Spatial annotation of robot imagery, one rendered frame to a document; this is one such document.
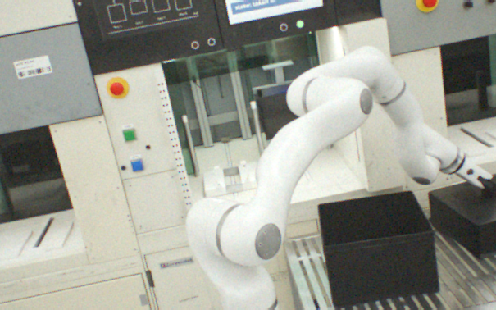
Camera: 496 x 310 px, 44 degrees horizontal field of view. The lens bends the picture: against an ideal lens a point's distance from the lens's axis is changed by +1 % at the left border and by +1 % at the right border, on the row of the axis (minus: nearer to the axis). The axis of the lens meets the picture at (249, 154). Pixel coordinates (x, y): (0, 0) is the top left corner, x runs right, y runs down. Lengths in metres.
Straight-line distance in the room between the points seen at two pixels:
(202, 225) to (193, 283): 0.87
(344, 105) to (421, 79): 0.71
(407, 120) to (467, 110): 0.98
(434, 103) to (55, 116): 1.17
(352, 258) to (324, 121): 0.41
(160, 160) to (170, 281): 0.42
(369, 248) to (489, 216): 0.39
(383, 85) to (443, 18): 0.51
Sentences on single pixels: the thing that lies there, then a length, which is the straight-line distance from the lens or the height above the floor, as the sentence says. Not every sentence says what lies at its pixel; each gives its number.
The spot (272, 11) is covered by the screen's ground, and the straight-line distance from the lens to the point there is 1.88.
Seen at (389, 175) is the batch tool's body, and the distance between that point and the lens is 2.01.
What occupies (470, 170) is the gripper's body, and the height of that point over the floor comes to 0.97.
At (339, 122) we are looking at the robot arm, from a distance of 1.35.
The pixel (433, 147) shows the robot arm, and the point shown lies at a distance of 1.75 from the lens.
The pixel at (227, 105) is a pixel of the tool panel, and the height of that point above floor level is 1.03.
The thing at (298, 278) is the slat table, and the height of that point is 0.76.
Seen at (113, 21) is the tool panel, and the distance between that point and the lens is 1.88.
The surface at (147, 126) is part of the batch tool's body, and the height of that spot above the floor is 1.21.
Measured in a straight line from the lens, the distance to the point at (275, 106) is 2.46.
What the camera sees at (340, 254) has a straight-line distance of 1.59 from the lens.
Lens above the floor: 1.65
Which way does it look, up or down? 18 degrees down
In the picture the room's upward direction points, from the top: 11 degrees counter-clockwise
